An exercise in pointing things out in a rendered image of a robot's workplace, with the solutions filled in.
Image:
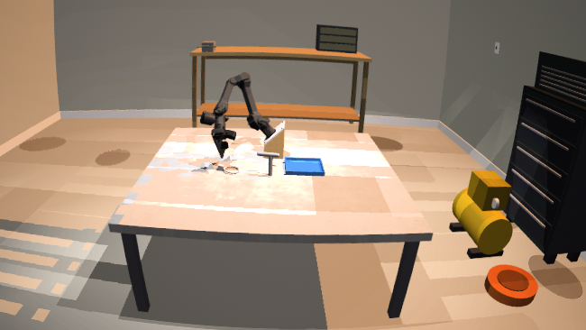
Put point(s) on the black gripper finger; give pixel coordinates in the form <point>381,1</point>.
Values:
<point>218,140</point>
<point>221,152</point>

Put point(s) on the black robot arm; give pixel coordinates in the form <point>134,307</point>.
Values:
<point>255,119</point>

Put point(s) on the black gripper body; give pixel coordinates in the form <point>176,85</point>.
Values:
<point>218,130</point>

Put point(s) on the blue tray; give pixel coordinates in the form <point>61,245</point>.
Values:
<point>304,166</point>

